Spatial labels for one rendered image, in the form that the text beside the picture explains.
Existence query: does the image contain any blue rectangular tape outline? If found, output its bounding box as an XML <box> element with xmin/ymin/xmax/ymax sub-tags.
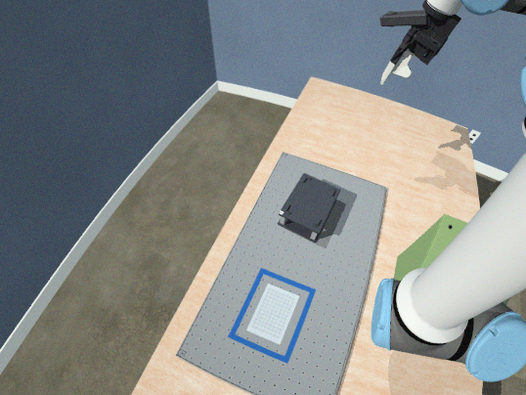
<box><xmin>228</xmin><ymin>268</ymin><xmax>316</xmax><ymax>363</ymax></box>

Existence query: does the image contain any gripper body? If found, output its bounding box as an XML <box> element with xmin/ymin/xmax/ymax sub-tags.
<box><xmin>403</xmin><ymin>0</ymin><xmax>461</xmax><ymax>65</ymax></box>

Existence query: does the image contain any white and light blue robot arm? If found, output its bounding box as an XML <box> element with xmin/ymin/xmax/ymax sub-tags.
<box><xmin>371</xmin><ymin>0</ymin><xmax>526</xmax><ymax>382</ymax></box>

